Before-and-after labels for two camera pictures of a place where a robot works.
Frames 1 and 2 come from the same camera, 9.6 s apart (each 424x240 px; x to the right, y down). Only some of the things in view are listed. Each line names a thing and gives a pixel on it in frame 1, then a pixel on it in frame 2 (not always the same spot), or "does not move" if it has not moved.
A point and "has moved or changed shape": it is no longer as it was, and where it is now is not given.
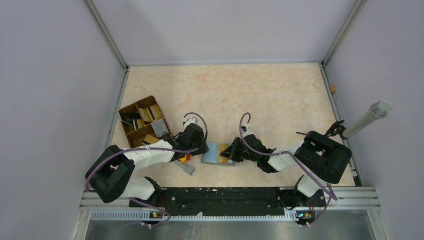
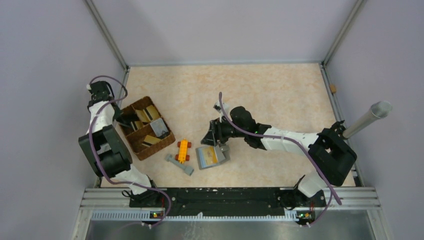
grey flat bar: [189, 169] does not move
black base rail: [229, 202] does not move
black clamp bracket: [337, 129] does not move
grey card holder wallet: [213, 157] has moved or changed shape
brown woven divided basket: [143, 122] does not move
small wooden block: [333, 88] does not move
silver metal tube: [379, 109] does not move
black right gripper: [232, 151] to [215, 132]
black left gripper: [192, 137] to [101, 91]
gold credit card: [221, 148] to [207, 156]
